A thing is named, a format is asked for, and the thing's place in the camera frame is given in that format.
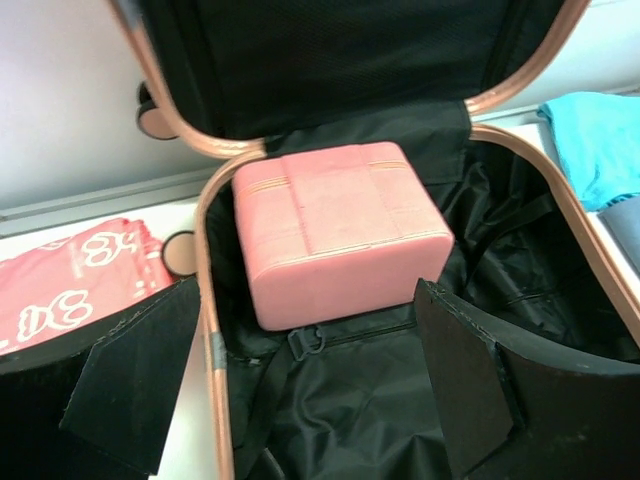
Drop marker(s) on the pink toiletry box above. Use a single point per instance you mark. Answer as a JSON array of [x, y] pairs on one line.
[[336, 232]]

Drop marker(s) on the turquoise folded shirt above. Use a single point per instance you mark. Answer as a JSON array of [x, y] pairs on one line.
[[596, 137]]

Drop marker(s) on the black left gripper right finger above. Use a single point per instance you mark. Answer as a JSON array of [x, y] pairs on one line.
[[515, 405]]

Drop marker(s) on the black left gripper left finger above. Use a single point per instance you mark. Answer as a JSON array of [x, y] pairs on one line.
[[97, 403]]

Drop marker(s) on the grey folded garment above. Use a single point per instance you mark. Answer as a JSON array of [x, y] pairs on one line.
[[622, 222]]

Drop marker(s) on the coral patterned garment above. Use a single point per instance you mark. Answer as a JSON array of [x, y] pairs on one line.
[[69, 283]]

